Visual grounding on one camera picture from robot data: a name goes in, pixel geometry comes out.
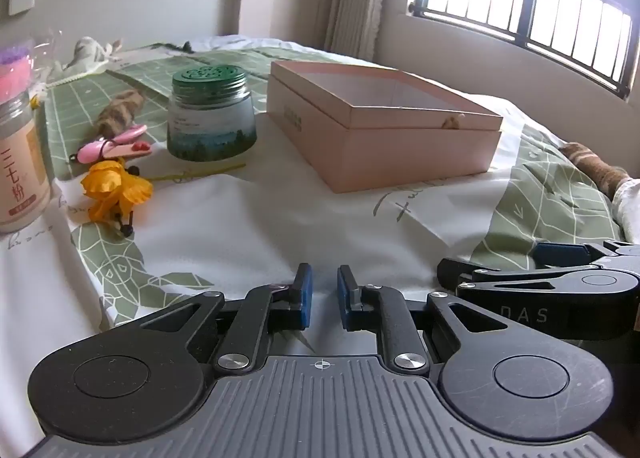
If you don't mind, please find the pink cardboard box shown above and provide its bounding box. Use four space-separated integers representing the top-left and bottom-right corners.
266 60 505 194

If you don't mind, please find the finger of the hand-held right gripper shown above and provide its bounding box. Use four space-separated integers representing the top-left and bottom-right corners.
436 257 603 286
531 239 640 270

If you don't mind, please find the green lid glass jar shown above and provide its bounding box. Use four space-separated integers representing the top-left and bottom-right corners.
166 65 257 161

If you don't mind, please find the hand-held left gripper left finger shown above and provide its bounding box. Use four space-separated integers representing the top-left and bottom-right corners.
134 263 315 374

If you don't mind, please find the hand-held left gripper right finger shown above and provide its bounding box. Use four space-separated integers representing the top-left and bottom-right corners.
337 265 507 380

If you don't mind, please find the white printed cloth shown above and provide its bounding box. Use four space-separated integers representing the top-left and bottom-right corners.
45 36 123 89

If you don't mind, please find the pink hair clip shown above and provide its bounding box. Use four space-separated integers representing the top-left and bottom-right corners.
76 124 153 165

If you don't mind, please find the white labelled bottle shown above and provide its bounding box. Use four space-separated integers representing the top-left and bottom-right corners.
0 88 53 235

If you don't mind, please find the orange artificial flower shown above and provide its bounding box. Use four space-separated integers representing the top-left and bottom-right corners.
80 158 247 238

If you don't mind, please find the pale bed sheet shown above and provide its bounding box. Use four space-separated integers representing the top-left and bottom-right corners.
190 33 321 56

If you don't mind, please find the clear plastic bag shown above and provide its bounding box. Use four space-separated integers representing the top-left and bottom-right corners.
0 30 66 106

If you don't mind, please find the brown striped sock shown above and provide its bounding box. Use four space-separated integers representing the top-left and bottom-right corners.
559 142 636 199

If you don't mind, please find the leaf printed white sheet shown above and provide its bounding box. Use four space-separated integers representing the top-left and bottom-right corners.
0 103 640 389

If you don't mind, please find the barred window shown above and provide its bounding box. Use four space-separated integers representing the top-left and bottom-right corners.
407 0 640 100

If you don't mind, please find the brown plush toy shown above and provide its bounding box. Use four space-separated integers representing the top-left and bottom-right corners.
95 88 147 136

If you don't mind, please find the white fabric piece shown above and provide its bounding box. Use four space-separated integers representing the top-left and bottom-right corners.
612 178 640 241

